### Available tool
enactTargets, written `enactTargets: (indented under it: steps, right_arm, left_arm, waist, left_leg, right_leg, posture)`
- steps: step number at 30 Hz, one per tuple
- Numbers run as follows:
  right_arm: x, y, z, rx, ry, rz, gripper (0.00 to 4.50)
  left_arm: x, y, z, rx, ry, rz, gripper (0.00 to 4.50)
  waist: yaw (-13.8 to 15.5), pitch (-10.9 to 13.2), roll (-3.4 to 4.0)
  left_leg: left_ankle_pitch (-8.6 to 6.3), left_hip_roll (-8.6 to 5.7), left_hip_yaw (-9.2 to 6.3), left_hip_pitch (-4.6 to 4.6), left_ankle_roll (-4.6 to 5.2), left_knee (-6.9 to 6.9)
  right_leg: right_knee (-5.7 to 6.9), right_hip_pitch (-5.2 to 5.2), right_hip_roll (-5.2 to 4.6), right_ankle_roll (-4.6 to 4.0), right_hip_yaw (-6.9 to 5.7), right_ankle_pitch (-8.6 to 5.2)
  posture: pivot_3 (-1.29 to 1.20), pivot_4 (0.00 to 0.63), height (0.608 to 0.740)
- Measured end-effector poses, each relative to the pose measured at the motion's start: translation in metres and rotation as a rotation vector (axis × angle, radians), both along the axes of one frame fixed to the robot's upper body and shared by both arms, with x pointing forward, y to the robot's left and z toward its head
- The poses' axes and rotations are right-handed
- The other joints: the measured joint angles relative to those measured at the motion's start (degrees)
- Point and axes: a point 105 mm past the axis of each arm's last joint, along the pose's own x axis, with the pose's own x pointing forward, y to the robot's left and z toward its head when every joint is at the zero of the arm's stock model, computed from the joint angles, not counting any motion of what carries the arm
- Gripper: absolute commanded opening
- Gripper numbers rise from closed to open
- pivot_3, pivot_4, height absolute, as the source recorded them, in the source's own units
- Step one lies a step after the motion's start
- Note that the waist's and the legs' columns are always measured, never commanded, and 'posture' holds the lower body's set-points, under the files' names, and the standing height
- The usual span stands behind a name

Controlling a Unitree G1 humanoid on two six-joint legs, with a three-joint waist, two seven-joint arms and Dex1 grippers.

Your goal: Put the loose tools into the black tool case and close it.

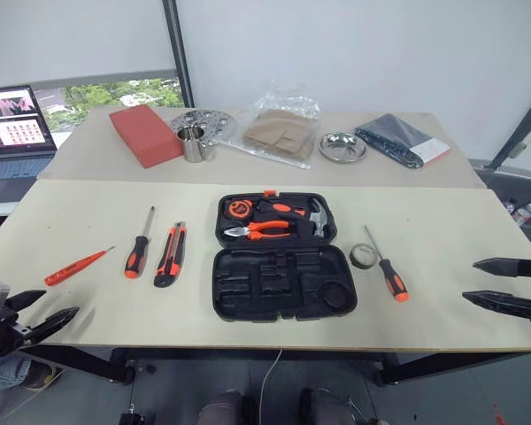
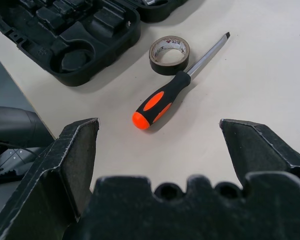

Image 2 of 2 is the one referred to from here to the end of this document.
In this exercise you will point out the black electrical tape roll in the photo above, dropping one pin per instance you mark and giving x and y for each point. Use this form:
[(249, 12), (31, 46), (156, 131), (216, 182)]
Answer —
[(165, 68)]

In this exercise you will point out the black plastic tool case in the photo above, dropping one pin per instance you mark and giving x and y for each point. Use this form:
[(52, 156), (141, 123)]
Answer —
[(65, 32)]

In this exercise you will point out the orange and black flathead screwdriver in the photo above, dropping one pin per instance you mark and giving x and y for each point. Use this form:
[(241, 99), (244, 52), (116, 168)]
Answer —
[(162, 100)]

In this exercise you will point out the dark grey robot body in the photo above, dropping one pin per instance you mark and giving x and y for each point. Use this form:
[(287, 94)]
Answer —
[(12, 125)]

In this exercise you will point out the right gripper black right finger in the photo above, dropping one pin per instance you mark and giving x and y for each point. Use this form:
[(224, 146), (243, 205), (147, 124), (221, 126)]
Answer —
[(260, 147)]

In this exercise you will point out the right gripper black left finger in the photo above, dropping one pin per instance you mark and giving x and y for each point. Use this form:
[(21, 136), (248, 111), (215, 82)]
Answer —
[(52, 175)]

